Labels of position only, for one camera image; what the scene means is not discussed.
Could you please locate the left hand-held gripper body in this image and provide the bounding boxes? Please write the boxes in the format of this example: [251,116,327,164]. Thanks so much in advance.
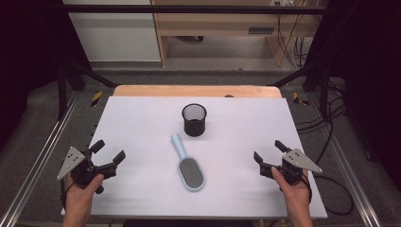
[57,146,118,195]

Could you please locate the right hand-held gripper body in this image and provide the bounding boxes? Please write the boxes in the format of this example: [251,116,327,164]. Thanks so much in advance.
[259,148,323,187]

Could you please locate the light blue hairbrush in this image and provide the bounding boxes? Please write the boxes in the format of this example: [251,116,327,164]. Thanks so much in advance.
[170,132,206,193]

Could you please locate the black mesh cup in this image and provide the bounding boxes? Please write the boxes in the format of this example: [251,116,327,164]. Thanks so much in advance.
[181,103,208,138]

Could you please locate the person's right hand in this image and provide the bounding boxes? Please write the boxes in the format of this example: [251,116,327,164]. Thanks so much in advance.
[270,166,313,207]

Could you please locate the person's left hand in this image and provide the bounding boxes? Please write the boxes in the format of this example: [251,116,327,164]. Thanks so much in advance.
[64,173,105,212]

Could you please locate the white board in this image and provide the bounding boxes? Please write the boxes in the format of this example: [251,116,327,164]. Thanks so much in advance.
[61,96,328,220]

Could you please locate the yellow black tape strip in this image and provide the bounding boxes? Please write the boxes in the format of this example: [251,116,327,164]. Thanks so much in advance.
[90,91,104,108]
[292,92,310,107]

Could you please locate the wooden table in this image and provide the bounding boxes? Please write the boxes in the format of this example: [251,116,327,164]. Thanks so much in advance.
[113,84,283,98]

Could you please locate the black curtain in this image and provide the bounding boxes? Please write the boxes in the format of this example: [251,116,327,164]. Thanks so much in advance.
[304,0,401,190]
[0,0,93,149]

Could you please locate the white cabinet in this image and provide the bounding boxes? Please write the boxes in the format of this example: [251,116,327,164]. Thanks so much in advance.
[61,0,162,62]

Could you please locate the light wooden desk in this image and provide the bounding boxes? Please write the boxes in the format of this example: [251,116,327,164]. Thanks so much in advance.
[150,0,320,68]

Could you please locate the white power strip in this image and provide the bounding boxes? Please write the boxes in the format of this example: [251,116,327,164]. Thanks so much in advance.
[270,0,296,8]

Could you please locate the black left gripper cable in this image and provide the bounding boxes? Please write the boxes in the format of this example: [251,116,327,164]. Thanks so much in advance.
[60,180,76,210]

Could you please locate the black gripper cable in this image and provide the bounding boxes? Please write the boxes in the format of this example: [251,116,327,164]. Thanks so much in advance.
[60,180,76,210]
[301,171,355,217]

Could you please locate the aluminium rail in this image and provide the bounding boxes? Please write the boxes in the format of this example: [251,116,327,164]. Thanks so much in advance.
[306,94,383,227]
[0,91,81,227]

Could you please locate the black floor cables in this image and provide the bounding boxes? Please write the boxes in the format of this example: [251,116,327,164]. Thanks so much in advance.
[296,79,348,166]

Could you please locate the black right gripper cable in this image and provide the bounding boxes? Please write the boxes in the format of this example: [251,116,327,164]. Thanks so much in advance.
[301,171,355,217]

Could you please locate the black metal frame stand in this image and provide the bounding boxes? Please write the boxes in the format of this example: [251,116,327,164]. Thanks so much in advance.
[56,60,119,121]
[270,61,333,119]

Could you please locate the hanging cable bundle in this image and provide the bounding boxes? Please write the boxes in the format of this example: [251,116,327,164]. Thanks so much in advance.
[275,13,318,69]

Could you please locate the black horizontal frame bar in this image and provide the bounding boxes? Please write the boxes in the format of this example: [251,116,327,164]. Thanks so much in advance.
[41,4,348,15]

